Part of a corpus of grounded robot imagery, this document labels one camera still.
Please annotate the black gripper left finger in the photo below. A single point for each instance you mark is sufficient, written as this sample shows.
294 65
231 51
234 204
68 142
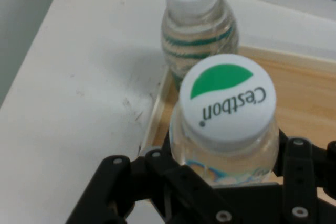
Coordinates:
126 182

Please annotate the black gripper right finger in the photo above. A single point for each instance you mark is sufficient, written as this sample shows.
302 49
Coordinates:
307 176

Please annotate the green label water bottle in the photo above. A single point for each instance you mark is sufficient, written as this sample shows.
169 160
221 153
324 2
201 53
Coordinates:
194 32
225 103

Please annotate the wooden tray with cream rim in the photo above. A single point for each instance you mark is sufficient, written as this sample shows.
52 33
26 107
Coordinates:
299 95

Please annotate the white and blue cardboard box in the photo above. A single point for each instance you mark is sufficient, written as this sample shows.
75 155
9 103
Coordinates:
283 14

